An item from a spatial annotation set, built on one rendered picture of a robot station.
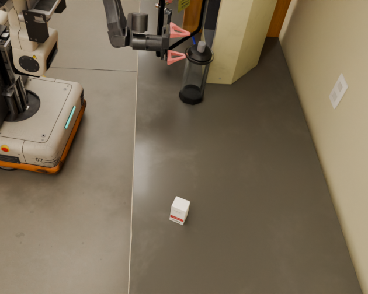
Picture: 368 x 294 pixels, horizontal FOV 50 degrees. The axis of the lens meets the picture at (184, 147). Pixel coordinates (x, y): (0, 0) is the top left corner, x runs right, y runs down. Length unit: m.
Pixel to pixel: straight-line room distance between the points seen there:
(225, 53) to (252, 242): 0.76
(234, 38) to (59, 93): 1.38
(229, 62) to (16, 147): 1.33
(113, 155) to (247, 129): 1.25
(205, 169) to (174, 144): 0.16
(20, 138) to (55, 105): 0.31
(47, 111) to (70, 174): 0.41
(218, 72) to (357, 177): 0.70
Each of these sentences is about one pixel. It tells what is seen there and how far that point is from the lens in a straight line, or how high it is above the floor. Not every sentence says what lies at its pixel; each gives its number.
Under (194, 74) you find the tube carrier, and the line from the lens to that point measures 1.52.
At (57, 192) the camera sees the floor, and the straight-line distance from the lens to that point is 2.50.
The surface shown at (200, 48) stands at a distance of 1.48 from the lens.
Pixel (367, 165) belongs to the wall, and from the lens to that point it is 1.37.
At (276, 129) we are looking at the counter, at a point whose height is 0.94.
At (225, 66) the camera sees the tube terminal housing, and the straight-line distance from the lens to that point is 1.68.
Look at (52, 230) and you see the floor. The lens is 2.38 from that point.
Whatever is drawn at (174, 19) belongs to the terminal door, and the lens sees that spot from 1.72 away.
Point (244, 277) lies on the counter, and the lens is 1.25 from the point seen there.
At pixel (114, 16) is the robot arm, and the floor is 1.26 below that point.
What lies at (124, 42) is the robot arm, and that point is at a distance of 1.46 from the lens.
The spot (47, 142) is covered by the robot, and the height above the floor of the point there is 0.28.
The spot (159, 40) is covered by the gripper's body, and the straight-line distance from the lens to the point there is 1.45.
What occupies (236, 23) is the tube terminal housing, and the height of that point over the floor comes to 1.25.
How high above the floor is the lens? 2.07
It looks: 50 degrees down
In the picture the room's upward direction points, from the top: 9 degrees clockwise
